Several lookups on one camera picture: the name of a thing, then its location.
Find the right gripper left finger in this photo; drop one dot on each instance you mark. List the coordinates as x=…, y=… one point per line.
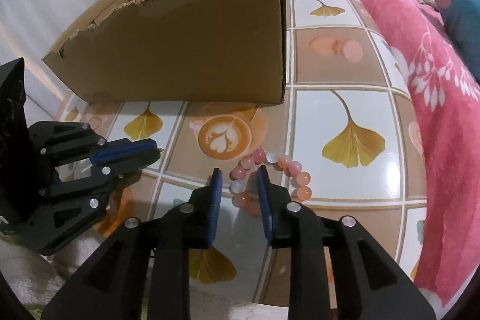
x=143, y=265

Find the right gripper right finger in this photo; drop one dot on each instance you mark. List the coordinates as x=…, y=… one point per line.
x=368, y=283

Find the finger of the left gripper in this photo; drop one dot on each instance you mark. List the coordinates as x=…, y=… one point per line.
x=69, y=209
x=60, y=143

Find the brown cardboard box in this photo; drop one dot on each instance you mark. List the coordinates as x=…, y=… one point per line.
x=175, y=50

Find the pink floral blanket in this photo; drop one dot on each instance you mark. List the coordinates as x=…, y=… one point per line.
x=446, y=101

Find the blue plush pillow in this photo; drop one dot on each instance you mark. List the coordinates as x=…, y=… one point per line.
x=461, y=23

